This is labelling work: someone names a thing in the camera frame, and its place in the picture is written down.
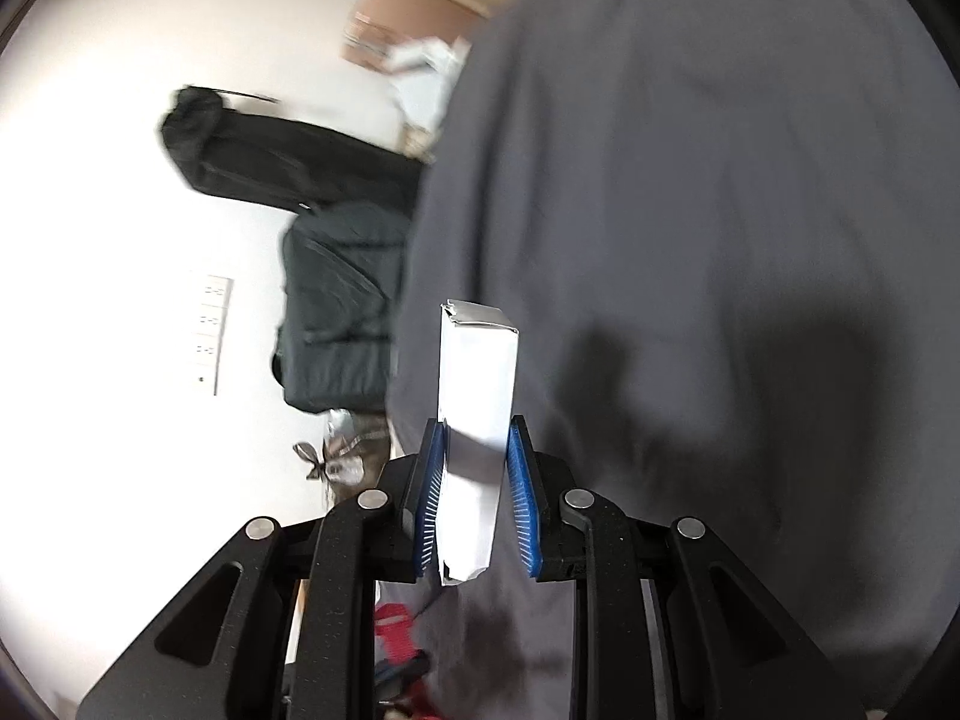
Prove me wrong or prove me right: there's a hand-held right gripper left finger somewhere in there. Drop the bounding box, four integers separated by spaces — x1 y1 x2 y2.
79 420 451 720

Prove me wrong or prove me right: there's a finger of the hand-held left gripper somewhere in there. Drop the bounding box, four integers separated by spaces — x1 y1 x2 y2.
375 649 434 702

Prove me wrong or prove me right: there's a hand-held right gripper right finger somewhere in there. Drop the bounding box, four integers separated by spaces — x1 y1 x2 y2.
508 416 871 720

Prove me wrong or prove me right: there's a small silver white box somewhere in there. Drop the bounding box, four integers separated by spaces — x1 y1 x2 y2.
436 299 521 587

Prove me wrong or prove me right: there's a silver ribbon gift bag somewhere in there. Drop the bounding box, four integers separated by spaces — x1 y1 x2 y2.
291 406 392 500

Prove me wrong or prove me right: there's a black duffel bag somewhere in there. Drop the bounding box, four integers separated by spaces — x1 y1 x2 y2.
270 199 412 415

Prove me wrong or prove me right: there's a dark grey bed sheet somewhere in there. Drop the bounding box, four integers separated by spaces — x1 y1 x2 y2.
375 0 960 720

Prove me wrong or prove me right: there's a long black bag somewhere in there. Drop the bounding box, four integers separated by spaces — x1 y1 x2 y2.
157 85 422 217

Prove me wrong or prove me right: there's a white plastic bag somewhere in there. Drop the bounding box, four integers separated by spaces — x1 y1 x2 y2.
384 36 475 137

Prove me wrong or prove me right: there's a brown cardboard box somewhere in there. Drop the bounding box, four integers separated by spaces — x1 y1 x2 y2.
340 0 492 70

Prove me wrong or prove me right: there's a red plastic strap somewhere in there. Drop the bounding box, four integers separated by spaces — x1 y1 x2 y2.
373 602 422 691

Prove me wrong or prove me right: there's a white wall socket panel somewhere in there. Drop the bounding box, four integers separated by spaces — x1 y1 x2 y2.
195 275 234 397

